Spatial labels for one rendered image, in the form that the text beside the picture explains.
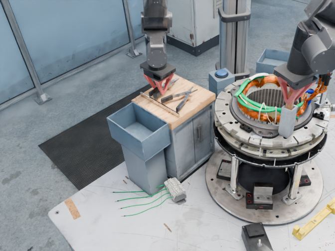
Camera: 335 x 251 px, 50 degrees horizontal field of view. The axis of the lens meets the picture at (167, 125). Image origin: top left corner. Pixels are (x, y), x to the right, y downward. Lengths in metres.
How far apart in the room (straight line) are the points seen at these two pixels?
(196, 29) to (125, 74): 0.76
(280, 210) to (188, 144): 0.35
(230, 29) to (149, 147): 0.60
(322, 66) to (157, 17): 0.46
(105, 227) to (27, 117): 2.07
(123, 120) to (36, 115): 2.01
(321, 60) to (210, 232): 0.64
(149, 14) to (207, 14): 2.44
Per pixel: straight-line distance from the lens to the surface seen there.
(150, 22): 1.02
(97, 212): 1.25
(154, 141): 1.06
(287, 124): 0.95
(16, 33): 3.00
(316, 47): 0.75
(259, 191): 1.17
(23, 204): 2.47
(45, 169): 2.63
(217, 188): 1.23
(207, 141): 1.28
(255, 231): 1.10
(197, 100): 1.15
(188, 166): 1.27
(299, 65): 0.84
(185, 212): 1.20
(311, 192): 1.26
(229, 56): 1.48
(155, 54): 0.99
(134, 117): 1.21
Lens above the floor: 1.75
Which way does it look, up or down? 40 degrees down
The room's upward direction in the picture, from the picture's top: 7 degrees counter-clockwise
